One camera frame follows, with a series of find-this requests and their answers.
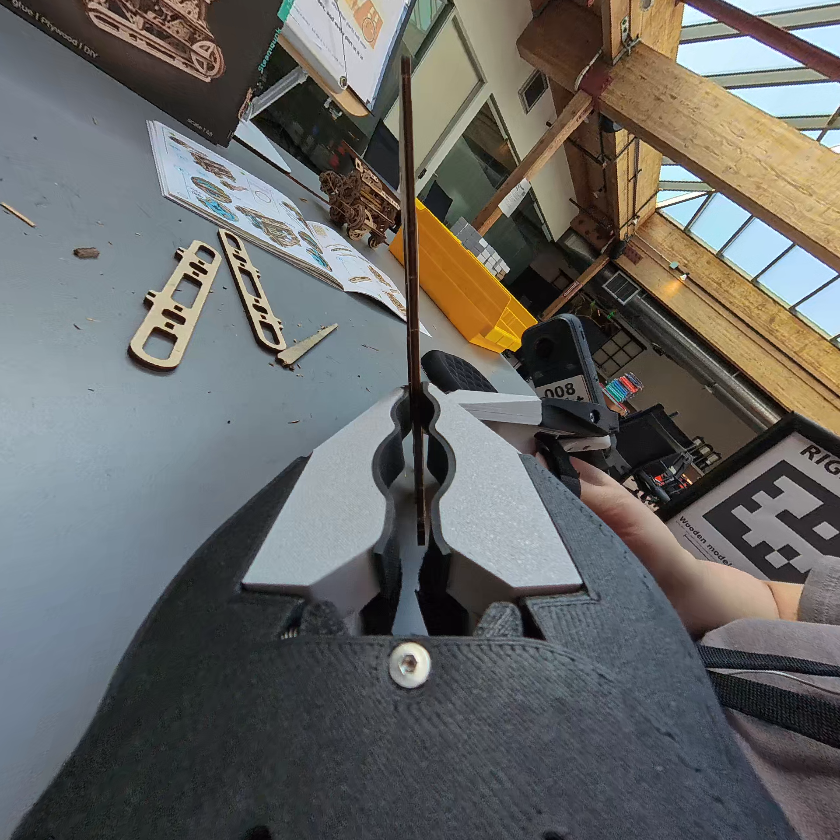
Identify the tapered wooden stick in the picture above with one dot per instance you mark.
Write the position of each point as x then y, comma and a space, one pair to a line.
305, 346

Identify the printed instruction booklet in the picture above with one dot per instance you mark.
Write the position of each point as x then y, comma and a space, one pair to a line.
197, 170

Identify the person's right hand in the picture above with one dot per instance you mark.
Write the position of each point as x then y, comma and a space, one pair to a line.
630, 525

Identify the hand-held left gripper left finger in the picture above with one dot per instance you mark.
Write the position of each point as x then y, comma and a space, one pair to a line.
321, 525

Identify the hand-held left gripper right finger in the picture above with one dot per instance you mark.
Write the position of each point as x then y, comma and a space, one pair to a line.
505, 518

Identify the laser-cut wooden parts sheet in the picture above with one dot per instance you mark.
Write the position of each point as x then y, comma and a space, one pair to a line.
412, 262

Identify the assembled wooden model vehicle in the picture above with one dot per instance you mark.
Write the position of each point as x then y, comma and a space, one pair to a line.
358, 200

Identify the yellow storage bin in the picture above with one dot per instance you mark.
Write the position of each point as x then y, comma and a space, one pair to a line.
459, 282

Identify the black quilted cushion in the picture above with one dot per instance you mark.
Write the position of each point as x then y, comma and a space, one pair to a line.
459, 374

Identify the stack of grey boxes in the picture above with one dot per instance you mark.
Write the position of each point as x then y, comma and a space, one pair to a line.
482, 253

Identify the instruction display stand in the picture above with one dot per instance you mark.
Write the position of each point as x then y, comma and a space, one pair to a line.
348, 39

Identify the thin wood sliver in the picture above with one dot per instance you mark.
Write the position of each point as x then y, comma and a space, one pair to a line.
16, 214

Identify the framed right marker sign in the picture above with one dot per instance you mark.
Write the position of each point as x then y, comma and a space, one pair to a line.
774, 512

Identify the black model kit box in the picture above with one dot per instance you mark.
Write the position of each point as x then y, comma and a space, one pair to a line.
164, 85

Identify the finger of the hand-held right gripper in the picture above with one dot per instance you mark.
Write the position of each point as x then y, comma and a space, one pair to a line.
505, 410

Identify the wall air vent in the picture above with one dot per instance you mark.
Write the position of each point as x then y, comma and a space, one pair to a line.
620, 287

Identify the colourful stacked items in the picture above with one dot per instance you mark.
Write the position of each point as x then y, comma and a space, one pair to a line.
622, 388

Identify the white paper notice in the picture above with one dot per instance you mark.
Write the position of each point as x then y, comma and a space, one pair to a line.
515, 197

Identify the slotted wooden strip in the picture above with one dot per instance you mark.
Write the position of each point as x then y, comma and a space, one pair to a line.
237, 282
148, 341

